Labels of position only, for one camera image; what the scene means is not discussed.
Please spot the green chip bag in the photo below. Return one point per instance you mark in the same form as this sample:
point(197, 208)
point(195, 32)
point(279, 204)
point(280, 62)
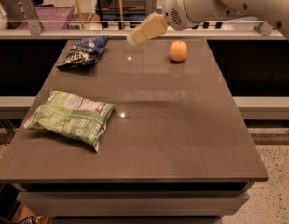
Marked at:
point(73, 117)

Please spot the brown table with drawers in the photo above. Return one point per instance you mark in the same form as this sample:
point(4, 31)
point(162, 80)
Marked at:
point(175, 150)

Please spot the purple plastic crate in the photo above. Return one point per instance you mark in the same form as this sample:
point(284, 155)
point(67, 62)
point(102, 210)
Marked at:
point(55, 18)

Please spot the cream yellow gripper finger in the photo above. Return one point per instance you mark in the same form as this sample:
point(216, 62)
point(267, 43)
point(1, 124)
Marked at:
point(152, 26)

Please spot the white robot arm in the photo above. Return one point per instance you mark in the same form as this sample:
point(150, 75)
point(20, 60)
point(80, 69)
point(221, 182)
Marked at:
point(184, 14)

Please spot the blue chip bag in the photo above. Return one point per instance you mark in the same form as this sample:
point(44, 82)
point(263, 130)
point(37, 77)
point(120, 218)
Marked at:
point(85, 52)

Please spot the grey metal railing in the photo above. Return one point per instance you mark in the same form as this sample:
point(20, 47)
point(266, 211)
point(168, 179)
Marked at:
point(37, 31)

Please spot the yellow broom handle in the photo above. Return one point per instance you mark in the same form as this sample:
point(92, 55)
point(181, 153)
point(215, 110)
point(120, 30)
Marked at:
point(79, 14)

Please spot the orange fruit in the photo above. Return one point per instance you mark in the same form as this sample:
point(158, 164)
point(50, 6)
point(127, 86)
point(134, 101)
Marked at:
point(178, 51)

